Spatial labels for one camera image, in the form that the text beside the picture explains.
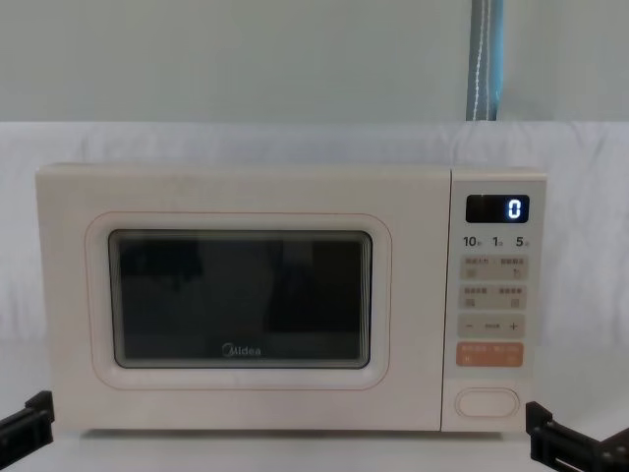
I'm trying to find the cream microwave oven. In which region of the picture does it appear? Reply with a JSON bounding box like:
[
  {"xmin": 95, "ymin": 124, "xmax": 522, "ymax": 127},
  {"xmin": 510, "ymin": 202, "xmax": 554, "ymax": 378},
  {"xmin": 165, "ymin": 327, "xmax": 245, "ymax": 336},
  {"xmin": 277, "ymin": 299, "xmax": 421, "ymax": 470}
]
[{"xmin": 34, "ymin": 164, "xmax": 548, "ymax": 439}]

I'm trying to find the grey striped post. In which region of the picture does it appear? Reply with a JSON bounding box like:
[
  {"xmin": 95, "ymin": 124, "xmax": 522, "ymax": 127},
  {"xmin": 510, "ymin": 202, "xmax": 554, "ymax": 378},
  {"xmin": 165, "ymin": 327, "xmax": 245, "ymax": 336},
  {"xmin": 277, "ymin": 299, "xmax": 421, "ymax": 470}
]
[{"xmin": 465, "ymin": 0, "xmax": 506, "ymax": 122}]

